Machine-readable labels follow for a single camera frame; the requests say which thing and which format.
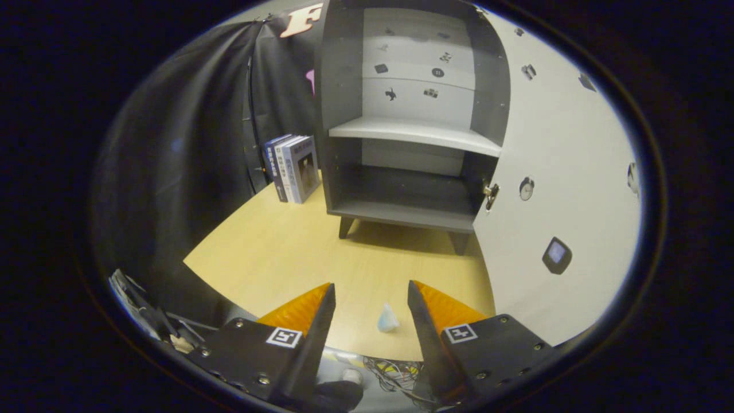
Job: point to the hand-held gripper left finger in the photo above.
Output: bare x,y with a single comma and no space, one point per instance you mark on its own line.
312,350

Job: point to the black backdrop cloth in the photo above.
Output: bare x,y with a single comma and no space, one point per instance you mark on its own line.
189,143

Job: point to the small white paper packet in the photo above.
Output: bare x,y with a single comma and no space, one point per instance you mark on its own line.
388,318

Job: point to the light grey cabinet door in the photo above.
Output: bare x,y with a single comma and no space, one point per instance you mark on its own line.
562,143

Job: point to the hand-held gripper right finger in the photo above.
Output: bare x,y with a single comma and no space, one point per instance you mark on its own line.
433,350

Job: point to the grey cover book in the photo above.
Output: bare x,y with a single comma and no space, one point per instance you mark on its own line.
307,166

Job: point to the white spine book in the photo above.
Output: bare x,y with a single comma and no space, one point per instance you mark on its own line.
288,172

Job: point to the grey cabinet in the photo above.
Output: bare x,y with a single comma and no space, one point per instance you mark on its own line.
338,86

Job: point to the brass door hinge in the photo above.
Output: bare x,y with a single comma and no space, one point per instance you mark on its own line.
491,192

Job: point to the black and white equipment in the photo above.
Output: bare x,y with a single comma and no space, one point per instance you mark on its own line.
143,304

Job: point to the dark cabinet leg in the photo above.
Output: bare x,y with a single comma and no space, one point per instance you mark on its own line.
459,242
346,227

